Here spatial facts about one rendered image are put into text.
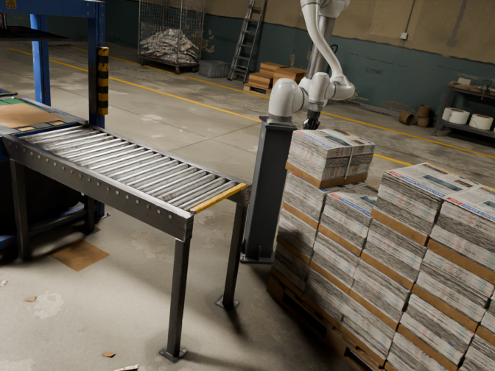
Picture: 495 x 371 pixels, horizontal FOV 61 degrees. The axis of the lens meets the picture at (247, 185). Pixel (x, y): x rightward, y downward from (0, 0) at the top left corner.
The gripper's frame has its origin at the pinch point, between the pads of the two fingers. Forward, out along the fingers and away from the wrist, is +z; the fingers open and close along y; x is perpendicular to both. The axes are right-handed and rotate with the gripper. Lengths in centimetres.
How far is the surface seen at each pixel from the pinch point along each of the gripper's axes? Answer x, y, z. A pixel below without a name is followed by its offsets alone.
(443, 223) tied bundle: -97, -18, -1
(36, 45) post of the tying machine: 181, -105, -22
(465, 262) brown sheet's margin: -110, -19, 9
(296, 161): -10.7, -17.8, 5.3
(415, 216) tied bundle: -85, -18, 2
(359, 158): -33.2, 7.0, -2.2
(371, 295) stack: -77, -18, 50
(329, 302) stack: -55, -19, 70
